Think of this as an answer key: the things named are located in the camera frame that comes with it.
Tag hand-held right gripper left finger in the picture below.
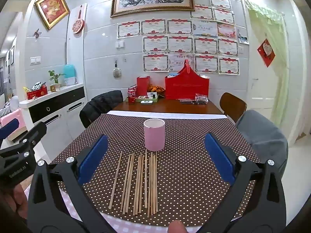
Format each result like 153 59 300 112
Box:
27 135 117 233

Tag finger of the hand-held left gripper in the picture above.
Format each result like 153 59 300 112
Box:
0 122 47 159
0 118 20 141

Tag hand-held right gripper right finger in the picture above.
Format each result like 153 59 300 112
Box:
197 133 287 233

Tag group of wooden chopsticks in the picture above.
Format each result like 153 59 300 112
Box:
108 149 159 217

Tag pink cylindrical cup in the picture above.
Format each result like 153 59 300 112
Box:
143 119 166 151

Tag person's left hand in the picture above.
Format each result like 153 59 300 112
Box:
0 187 29 224

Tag person's right hand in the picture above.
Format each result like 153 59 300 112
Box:
169 220 185 233

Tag pink cloth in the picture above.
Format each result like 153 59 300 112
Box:
0 108 26 141

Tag brown polka-dot tablecloth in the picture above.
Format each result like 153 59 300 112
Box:
50 113 261 220

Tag white and black sideboard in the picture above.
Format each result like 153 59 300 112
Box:
19 83 86 162

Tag red box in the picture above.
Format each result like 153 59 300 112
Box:
26 85 48 100

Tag grey garment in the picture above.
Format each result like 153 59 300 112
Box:
234 110 288 182

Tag black jacket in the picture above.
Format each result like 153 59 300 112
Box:
79 90 124 129

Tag brown wooden chair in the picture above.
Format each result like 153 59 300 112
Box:
219 92 247 123

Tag small potted plant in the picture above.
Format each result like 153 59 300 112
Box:
48 70 66 92

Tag teal humidifier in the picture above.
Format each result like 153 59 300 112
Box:
63 64 75 86

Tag green tray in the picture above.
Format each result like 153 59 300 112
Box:
126 94 159 102

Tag large red gift bag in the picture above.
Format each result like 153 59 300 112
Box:
165 59 210 100

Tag white door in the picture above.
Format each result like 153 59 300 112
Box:
246 3 295 136

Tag small red gift bag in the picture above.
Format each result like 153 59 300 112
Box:
136 76 150 95

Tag hanging keyring ornament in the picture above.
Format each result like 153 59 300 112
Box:
112 59 122 79

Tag orange snack pile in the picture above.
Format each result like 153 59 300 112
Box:
148 84 166 93

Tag red heart door decoration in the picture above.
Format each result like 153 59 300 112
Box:
257 38 276 68

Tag red round hanging ornament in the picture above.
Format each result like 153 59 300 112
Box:
72 3 85 34

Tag framed red gold picture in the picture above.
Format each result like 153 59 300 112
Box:
35 0 71 30

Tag green curtain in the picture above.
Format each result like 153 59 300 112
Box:
243 0 290 133

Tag wall of award certificates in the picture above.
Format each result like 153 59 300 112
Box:
117 0 240 76

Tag small wall photo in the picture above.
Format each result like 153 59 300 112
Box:
238 28 249 44

